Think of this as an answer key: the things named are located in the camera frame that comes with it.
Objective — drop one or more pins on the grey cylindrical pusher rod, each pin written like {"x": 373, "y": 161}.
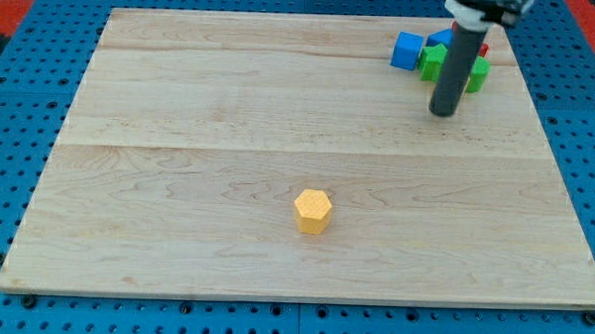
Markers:
{"x": 459, "y": 62}

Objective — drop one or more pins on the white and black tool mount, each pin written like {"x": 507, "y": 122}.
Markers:
{"x": 480, "y": 15}

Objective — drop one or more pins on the yellow hexagon block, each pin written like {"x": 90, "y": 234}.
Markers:
{"x": 312, "y": 211}

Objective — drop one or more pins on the red block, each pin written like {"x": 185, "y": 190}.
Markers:
{"x": 483, "y": 48}

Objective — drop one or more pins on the blue block behind star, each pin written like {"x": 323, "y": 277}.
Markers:
{"x": 442, "y": 37}

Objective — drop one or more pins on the green round block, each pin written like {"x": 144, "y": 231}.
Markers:
{"x": 478, "y": 75}

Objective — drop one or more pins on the green star block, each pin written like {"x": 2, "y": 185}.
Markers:
{"x": 431, "y": 61}

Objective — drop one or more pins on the blue cube block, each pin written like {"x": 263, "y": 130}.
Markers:
{"x": 406, "y": 50}

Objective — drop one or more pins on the wooden board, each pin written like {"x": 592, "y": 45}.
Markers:
{"x": 192, "y": 133}

